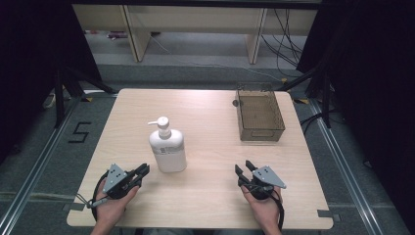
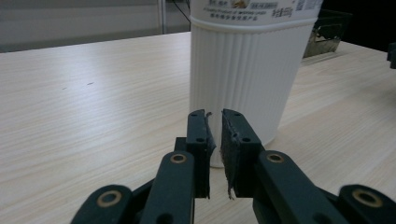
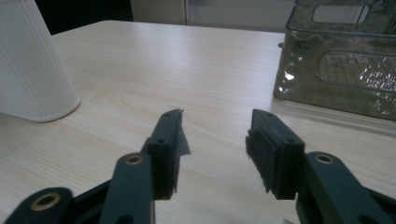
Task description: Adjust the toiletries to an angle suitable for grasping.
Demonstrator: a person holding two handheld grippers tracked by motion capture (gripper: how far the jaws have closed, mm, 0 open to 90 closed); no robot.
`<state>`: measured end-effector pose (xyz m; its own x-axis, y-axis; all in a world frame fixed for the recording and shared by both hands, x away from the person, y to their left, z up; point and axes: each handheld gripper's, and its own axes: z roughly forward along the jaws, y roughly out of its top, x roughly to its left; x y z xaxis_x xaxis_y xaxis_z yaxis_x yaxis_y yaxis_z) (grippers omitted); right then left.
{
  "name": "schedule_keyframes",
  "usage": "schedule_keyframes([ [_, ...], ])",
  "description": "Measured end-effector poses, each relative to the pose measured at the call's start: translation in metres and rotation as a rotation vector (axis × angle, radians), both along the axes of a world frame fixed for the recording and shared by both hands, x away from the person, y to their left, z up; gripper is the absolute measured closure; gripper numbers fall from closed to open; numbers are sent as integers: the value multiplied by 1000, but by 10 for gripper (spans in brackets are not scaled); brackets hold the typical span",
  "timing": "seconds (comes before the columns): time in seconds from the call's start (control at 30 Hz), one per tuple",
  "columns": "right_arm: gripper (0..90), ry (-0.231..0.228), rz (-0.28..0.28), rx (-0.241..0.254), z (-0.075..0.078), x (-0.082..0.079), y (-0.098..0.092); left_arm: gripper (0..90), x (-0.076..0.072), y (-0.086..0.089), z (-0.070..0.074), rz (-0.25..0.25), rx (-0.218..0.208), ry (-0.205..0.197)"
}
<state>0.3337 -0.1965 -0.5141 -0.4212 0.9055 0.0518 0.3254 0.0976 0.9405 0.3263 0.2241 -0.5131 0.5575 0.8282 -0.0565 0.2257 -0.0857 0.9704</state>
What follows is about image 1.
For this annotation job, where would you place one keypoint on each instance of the white pump bottle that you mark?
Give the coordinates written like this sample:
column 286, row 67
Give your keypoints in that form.
column 168, row 148

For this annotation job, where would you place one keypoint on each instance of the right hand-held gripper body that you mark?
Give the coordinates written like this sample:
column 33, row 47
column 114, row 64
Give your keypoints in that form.
column 266, row 179

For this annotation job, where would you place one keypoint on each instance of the grey tape piece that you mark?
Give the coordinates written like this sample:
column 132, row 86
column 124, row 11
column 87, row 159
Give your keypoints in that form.
column 73, row 206
column 327, row 214

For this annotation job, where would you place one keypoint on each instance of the black curtain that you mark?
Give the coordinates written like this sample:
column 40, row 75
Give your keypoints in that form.
column 368, row 98
column 39, row 65

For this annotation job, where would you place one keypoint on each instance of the beige wooden shelf unit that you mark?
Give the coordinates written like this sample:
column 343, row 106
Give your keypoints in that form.
column 195, row 23

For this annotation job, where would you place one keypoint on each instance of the person's right hand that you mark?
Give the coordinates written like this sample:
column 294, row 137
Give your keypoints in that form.
column 266, row 210

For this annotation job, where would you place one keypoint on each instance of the brown transparent plastic basket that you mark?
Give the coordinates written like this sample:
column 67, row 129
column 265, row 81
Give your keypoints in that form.
column 259, row 115

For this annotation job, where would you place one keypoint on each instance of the black metal stand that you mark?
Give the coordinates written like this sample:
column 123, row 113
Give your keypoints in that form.
column 325, row 98
column 60, row 94

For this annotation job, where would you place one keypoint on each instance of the person's left hand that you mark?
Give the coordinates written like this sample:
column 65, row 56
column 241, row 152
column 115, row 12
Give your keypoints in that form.
column 111, row 209

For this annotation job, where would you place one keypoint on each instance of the metal floor rail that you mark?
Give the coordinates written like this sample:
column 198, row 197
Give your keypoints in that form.
column 32, row 169
column 345, row 169

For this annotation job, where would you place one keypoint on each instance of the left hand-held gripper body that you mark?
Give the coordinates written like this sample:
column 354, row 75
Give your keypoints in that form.
column 115, row 178

